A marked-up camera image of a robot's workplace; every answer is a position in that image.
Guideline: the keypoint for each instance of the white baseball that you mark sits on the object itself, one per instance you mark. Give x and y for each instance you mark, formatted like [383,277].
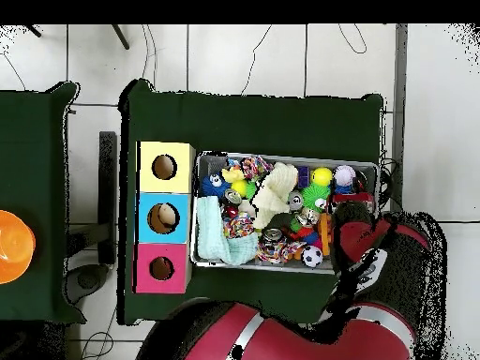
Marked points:
[345,174]

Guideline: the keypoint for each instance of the yellow plush duck toy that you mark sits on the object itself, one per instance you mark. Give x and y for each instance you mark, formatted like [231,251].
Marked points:
[232,174]

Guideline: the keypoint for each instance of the orange plastic bowl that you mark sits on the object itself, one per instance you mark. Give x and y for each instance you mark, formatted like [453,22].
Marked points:
[15,247]

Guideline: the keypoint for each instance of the light blue muslin cloth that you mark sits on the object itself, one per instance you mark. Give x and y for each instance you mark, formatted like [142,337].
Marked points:
[210,228]

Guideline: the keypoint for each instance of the green covered side table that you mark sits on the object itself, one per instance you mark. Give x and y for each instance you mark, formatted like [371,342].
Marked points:
[37,150]

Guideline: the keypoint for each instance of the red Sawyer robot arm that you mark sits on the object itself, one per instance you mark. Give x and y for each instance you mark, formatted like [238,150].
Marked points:
[300,341]

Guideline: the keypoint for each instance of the shallow clear mesh bin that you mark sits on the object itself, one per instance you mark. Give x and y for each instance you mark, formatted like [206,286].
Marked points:
[210,161]

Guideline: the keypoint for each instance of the dark green table cloth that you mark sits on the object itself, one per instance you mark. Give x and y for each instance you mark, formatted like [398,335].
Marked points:
[243,123]

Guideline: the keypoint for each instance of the small soccer ball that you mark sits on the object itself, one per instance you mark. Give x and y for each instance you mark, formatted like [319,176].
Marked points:
[312,256]

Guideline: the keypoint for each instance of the yellow smooth ball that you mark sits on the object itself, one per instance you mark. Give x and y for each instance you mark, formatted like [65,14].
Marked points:
[321,176]

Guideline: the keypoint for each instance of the crushed drink can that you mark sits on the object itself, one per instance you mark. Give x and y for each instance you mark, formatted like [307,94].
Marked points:
[272,235]

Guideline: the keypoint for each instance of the wooden three-hole box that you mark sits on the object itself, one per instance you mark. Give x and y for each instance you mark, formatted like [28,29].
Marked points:
[165,187]

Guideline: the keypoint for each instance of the green spiky ball with eyes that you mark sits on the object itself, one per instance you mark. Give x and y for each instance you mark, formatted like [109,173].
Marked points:
[315,197]

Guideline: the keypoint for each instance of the blue spiky ball with eyes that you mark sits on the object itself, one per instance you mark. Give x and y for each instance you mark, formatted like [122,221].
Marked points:
[212,184]

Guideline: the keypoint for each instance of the black stand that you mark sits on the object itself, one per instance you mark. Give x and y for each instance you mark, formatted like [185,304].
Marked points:
[108,187]

